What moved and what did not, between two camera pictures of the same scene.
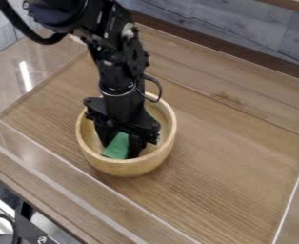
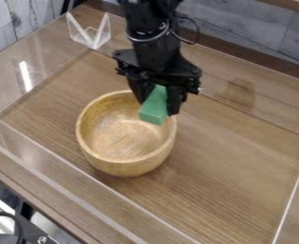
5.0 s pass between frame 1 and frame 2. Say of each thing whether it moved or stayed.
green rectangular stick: moved
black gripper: moved
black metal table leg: stayed
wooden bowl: stayed
